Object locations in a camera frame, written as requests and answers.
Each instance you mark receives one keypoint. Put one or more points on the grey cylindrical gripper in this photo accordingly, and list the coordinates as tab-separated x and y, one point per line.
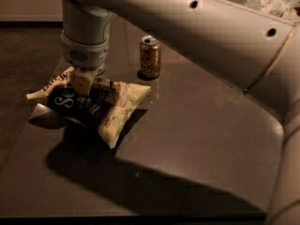
84	55

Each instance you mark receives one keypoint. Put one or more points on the brown and cream chip bag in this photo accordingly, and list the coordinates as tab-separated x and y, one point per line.
106	109

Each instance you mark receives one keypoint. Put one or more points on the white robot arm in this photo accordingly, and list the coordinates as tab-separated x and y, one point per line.
255	52

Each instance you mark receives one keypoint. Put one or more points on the clear plastic tea bottle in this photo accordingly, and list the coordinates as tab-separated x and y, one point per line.
101	69

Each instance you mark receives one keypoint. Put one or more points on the gold soda can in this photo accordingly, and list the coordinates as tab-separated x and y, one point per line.
150	52

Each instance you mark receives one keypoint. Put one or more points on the crumpled white napkins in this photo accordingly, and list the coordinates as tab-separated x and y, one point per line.
285	9

